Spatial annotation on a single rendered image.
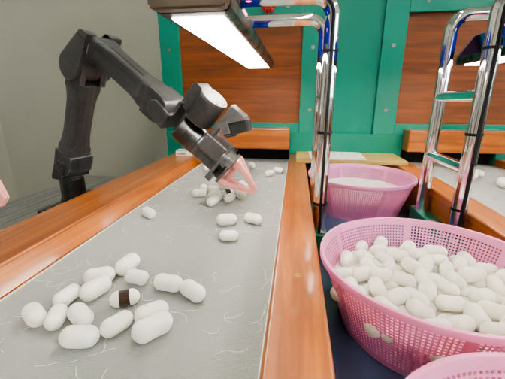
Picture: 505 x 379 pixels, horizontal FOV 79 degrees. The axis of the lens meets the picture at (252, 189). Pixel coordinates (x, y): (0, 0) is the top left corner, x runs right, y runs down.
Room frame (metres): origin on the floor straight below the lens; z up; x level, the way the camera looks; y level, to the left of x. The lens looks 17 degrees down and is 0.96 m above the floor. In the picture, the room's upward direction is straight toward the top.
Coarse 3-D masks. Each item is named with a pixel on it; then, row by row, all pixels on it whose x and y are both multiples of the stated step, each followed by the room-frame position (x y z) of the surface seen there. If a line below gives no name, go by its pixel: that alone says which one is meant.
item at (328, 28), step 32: (256, 0) 0.54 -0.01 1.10; (288, 0) 0.54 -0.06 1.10; (320, 0) 0.53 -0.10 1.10; (320, 32) 0.68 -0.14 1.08; (320, 64) 0.68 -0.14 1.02; (320, 96) 0.54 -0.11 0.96; (320, 128) 0.53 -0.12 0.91; (320, 160) 0.53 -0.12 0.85; (320, 192) 0.52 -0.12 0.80; (320, 224) 0.52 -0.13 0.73
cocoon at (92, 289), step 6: (102, 276) 0.31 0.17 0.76; (108, 276) 0.31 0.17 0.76; (90, 282) 0.29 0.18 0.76; (96, 282) 0.30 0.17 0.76; (102, 282) 0.30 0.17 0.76; (108, 282) 0.30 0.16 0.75; (84, 288) 0.29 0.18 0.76; (90, 288) 0.29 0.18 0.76; (96, 288) 0.29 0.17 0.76; (102, 288) 0.30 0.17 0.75; (108, 288) 0.30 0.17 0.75; (84, 294) 0.28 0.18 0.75; (90, 294) 0.28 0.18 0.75; (96, 294) 0.29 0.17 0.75; (84, 300) 0.28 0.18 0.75; (90, 300) 0.28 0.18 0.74
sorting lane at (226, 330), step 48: (96, 240) 0.44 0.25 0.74; (144, 240) 0.44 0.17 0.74; (192, 240) 0.44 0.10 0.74; (240, 240) 0.44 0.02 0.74; (48, 288) 0.31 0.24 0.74; (144, 288) 0.31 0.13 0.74; (240, 288) 0.31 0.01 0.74; (0, 336) 0.24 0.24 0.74; (48, 336) 0.24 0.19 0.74; (192, 336) 0.24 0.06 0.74; (240, 336) 0.24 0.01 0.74
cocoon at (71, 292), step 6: (66, 288) 0.29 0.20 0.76; (72, 288) 0.29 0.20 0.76; (78, 288) 0.29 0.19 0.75; (60, 294) 0.28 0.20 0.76; (66, 294) 0.28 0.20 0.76; (72, 294) 0.28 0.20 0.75; (78, 294) 0.29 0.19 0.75; (54, 300) 0.27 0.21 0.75; (60, 300) 0.27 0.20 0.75; (66, 300) 0.28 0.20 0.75; (72, 300) 0.28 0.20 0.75
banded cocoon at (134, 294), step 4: (132, 288) 0.29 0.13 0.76; (116, 292) 0.28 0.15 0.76; (132, 292) 0.28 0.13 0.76; (136, 292) 0.29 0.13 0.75; (112, 296) 0.28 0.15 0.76; (116, 296) 0.28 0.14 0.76; (132, 296) 0.28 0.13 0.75; (136, 296) 0.28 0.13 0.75; (112, 300) 0.27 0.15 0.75; (116, 300) 0.27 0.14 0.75; (132, 300) 0.28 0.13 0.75; (136, 300) 0.28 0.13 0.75; (112, 304) 0.27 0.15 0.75; (116, 304) 0.27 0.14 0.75; (132, 304) 0.28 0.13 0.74
